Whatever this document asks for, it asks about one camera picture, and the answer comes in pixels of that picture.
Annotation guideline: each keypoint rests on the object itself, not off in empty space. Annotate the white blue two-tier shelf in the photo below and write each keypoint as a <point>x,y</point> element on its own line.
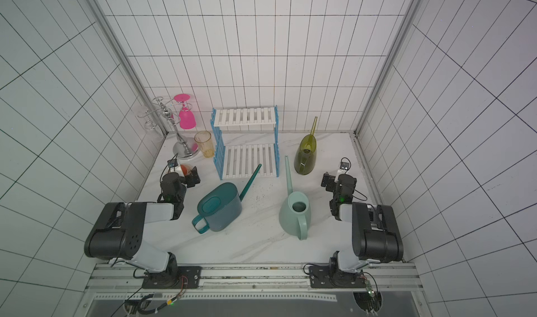
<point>240,161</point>

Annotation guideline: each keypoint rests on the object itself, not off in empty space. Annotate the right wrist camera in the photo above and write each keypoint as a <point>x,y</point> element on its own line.
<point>345,166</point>

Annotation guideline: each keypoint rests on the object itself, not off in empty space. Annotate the beige plate with red ball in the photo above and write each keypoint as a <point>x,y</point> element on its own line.
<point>181,170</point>

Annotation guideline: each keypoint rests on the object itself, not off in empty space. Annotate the olive green translucent watering can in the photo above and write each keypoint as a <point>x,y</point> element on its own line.
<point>306,155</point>

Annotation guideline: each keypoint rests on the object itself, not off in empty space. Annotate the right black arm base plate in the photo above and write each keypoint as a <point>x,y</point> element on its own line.
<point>328,277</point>

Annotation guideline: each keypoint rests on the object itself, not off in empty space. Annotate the chrome glass holder stand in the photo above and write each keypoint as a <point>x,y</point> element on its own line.
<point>185,148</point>

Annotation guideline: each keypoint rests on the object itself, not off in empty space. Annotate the amber translucent plastic cup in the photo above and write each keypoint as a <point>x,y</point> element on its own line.
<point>205,143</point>

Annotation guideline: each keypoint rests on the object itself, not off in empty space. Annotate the dark teal watering can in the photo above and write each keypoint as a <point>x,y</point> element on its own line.
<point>219,208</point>

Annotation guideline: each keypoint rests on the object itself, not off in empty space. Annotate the aluminium mounting rail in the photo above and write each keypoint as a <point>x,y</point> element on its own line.
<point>251,281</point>

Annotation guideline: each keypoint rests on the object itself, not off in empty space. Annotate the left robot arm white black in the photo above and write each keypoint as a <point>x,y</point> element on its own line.
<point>117,234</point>

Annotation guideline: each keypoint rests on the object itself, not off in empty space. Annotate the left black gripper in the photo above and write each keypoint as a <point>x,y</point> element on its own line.
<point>191,181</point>

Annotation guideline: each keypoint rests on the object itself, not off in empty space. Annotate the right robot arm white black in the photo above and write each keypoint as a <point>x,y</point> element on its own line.
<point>375,235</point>

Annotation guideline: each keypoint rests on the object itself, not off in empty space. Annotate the mint green watering can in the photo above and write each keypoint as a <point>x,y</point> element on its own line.
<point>295,213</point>

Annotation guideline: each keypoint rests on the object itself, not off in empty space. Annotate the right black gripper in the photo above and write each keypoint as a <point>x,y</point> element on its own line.
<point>328,181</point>

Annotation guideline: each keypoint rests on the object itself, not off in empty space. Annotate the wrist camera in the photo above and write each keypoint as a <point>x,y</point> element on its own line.
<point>172,164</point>
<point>345,166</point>

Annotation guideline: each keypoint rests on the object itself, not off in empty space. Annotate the pink upside-down wine glass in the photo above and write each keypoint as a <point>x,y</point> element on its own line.
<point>186,117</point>

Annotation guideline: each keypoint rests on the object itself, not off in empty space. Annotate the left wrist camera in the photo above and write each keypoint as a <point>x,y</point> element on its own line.
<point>172,164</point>

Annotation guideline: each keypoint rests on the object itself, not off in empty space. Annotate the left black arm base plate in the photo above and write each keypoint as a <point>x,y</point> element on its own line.
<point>182,277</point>

